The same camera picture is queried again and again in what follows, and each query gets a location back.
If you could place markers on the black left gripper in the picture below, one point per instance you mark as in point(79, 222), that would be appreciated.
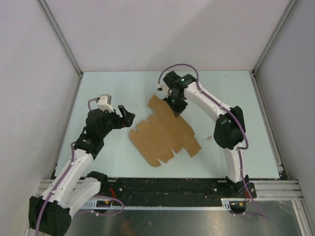
point(126, 121)

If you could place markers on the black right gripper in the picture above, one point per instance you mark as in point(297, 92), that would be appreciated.
point(177, 110)

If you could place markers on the brown cardboard box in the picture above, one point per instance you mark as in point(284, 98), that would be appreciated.
point(162, 135)

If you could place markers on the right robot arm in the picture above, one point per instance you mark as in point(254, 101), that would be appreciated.
point(229, 132)

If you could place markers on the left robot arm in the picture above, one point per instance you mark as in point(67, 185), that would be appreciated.
point(51, 213)

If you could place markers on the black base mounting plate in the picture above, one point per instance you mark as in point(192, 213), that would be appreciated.
point(175, 201)

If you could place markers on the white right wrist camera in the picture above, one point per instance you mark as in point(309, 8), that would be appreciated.
point(160, 88)

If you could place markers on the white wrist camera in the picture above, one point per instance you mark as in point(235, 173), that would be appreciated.
point(104, 103)
point(160, 88)

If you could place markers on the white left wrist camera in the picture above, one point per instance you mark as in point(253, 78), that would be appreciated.
point(104, 103)

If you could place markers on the aluminium frame rail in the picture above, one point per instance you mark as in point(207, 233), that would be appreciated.
point(278, 189)

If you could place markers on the left aluminium corner post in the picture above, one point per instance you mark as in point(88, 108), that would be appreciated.
point(43, 5)

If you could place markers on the aluminium corner post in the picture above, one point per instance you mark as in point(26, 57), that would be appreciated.
point(43, 5)
point(284, 18)

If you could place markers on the right aluminium corner post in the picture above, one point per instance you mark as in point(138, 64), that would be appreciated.
point(284, 18)

